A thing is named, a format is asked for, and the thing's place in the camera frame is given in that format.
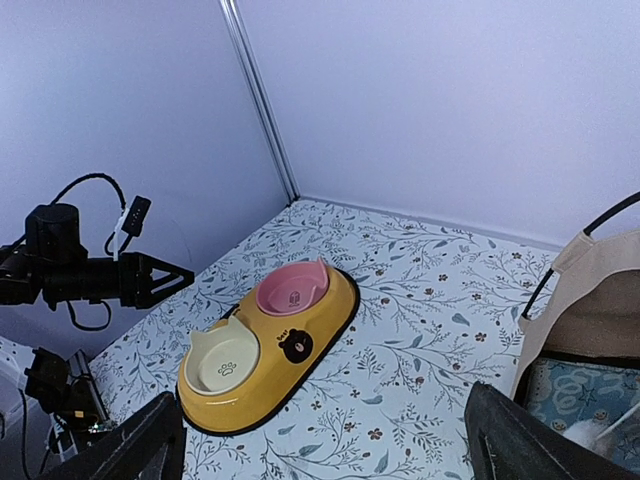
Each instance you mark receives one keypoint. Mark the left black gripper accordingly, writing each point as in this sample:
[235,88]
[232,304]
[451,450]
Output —
[53,265]

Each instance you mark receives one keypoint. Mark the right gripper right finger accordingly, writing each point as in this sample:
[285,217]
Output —
[506,442]

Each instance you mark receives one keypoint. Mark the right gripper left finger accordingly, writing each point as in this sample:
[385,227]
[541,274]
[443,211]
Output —
[150,444]

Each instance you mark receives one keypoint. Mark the blue snowman pattern mat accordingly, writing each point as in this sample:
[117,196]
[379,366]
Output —
[561,393]

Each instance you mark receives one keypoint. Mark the cream round bowl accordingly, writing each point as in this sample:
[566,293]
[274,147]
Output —
[221,359]

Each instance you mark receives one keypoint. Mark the pink round bowl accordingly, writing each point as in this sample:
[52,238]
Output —
[293,288]

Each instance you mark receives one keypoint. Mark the yellow pet bowl stand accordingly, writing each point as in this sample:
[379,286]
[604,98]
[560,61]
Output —
[291,347]

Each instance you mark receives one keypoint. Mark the beige fabric pet tent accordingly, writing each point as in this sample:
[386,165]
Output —
[593,311]

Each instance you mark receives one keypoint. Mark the black tent pole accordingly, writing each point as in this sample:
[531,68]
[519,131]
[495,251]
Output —
[539,298]
[611,212]

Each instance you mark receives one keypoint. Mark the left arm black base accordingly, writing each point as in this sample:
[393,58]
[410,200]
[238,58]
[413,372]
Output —
[66,390]

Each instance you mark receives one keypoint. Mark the white pompom hanging toy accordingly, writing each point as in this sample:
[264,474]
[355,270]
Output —
[594,436]

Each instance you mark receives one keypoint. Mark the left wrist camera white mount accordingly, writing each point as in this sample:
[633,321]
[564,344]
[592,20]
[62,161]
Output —
[128,227]

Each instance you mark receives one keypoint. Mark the left aluminium frame post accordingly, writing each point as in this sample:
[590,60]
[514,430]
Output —
[259,96]

